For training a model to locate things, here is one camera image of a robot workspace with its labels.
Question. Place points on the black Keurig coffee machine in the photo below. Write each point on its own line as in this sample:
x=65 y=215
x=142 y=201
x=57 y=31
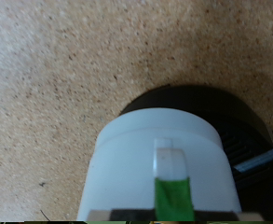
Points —
x=251 y=137

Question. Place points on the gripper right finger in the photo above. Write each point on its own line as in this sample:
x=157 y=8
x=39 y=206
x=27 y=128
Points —
x=229 y=216

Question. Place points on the white mug with green tape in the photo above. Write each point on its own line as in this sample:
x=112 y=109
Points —
x=126 y=168

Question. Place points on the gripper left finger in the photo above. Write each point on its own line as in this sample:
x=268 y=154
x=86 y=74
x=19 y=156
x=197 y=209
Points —
x=120 y=215

